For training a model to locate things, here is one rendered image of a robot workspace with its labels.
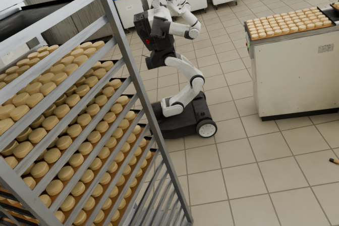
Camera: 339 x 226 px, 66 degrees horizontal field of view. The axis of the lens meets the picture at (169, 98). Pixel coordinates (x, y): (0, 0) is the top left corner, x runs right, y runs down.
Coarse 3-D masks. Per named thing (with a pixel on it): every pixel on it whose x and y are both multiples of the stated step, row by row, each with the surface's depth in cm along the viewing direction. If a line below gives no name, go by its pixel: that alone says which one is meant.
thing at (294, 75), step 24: (264, 48) 208; (288, 48) 206; (312, 48) 204; (336, 48) 202; (264, 72) 221; (288, 72) 219; (312, 72) 216; (336, 72) 214; (264, 96) 235; (288, 96) 233; (312, 96) 230; (336, 96) 228; (264, 120) 255
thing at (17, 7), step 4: (20, 4) 110; (24, 4) 112; (12, 8) 107; (16, 8) 109; (20, 8) 110; (0, 12) 103; (4, 12) 104; (8, 12) 106; (12, 12) 107; (0, 16) 103; (4, 16) 104
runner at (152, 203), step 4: (164, 172) 149; (164, 176) 144; (160, 180) 145; (164, 180) 144; (160, 184) 140; (156, 188) 142; (160, 188) 140; (156, 192) 136; (152, 196) 138; (156, 196) 136; (152, 200) 133; (152, 204) 133; (148, 208) 133; (152, 208) 133; (148, 212) 129; (144, 216) 130; (148, 216) 129; (144, 220) 126; (140, 224) 127; (144, 224) 126
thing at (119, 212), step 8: (152, 152) 138; (144, 160) 133; (144, 168) 131; (136, 176) 127; (136, 184) 124; (128, 192) 119; (128, 200) 118; (120, 208) 115; (120, 216) 113; (112, 224) 110
